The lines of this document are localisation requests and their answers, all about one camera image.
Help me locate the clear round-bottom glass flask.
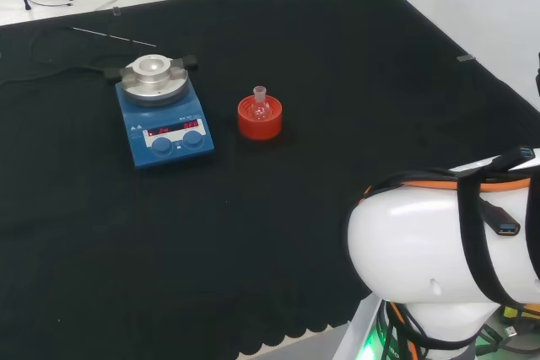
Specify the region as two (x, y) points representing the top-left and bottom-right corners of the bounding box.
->
(251, 85), (272, 121)

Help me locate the orange robot cable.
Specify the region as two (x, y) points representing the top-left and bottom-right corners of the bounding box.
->
(361, 175), (533, 206)

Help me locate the black probe cable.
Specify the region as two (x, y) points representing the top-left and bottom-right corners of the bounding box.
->
(0, 25), (124, 88)

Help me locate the red round flask holder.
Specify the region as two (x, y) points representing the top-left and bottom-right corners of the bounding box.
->
(237, 96), (284, 142)

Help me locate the thin metal probe rod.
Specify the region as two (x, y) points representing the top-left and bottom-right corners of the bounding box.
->
(70, 26), (158, 48)

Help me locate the blue-base heater with steel plate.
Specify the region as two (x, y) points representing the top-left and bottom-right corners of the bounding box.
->
(103, 53), (217, 170)

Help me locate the black bench cloth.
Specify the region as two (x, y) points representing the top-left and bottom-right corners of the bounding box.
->
(0, 0), (540, 360)

